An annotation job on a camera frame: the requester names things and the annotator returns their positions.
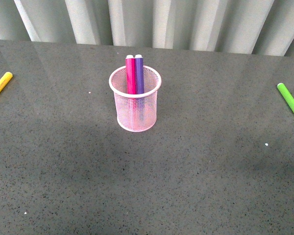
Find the pink highlighter pen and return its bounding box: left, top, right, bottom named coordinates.
left=125, top=54, right=137, bottom=113

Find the grey pleated curtain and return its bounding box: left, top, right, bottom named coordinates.
left=0, top=0, right=294, bottom=56

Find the yellow highlighter pen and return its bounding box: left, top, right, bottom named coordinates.
left=0, top=72, right=13, bottom=92

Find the purple highlighter pen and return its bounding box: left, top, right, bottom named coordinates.
left=135, top=54, right=144, bottom=126

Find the green highlighter pen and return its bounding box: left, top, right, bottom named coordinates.
left=277, top=83, right=294, bottom=114

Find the pink mesh pen cup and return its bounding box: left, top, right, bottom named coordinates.
left=109, top=66, right=162, bottom=132

